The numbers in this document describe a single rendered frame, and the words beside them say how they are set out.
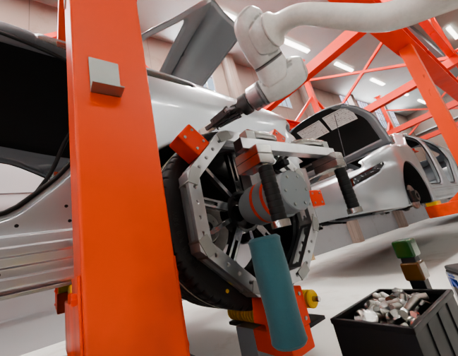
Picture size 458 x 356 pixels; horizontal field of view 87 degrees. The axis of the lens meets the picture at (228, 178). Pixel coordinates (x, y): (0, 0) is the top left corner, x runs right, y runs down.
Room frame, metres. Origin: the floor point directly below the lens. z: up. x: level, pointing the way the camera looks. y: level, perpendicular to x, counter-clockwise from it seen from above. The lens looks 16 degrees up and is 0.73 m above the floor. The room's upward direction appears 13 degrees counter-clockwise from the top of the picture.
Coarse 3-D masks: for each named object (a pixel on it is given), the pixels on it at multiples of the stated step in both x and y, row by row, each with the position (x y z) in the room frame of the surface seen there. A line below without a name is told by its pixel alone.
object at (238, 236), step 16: (224, 160) 0.97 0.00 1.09; (208, 176) 0.83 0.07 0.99; (224, 176) 1.12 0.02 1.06; (240, 176) 1.10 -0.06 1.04; (224, 192) 0.86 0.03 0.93; (240, 192) 0.90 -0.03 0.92; (208, 208) 0.82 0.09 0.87; (224, 208) 0.85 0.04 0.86; (224, 224) 0.84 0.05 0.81; (240, 224) 0.93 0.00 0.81; (240, 240) 0.87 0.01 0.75; (288, 240) 1.02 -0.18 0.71; (288, 256) 0.97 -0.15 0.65
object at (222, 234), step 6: (210, 210) 1.29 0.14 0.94; (216, 210) 1.32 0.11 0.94; (210, 216) 1.24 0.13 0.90; (216, 216) 1.31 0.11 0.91; (216, 222) 1.25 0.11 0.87; (222, 228) 1.33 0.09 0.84; (216, 234) 1.24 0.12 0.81; (222, 234) 1.32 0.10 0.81; (228, 234) 1.35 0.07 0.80; (216, 240) 1.29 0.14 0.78; (222, 240) 1.32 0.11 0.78; (222, 246) 1.31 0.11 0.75
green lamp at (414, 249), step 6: (396, 240) 0.63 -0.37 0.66; (402, 240) 0.60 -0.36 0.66; (408, 240) 0.59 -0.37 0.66; (414, 240) 0.61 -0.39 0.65; (396, 246) 0.61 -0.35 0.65; (402, 246) 0.60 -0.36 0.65; (408, 246) 0.60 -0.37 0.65; (414, 246) 0.60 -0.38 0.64; (396, 252) 0.62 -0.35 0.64; (402, 252) 0.61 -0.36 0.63; (408, 252) 0.60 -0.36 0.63; (414, 252) 0.59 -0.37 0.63; (420, 252) 0.61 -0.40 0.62; (402, 258) 0.61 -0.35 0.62
